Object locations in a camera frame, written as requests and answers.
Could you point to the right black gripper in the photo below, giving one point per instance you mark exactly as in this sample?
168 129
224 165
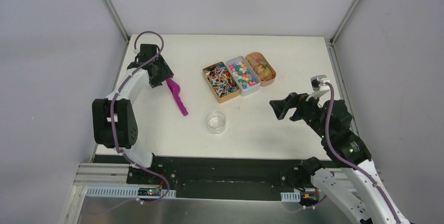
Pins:
298 100

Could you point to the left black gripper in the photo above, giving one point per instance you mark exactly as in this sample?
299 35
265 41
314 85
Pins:
162 73

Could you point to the magenta plastic scoop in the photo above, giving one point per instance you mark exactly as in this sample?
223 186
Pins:
175 91

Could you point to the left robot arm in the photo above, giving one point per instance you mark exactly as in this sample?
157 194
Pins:
114 121

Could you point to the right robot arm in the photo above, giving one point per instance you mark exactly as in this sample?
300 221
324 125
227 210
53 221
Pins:
331 122

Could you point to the white tin of candies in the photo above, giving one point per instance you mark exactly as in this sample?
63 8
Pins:
244 75

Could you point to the pink tin of gummies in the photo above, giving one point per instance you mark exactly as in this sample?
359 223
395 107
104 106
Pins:
261 67

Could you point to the gold tin of lollipops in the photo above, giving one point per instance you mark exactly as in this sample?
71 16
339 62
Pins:
221 82

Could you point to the clear plastic cup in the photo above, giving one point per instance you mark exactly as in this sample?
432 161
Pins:
216 122

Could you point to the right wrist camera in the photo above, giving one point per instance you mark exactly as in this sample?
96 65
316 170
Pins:
320 87

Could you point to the right white cable duct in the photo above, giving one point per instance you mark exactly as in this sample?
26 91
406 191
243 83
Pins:
290 196

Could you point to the white cable duct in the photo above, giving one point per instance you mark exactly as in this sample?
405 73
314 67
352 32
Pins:
130 192
290 196

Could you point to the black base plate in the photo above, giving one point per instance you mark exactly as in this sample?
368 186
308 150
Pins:
223 178

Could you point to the left white cable duct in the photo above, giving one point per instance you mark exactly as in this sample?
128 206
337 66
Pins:
130 192

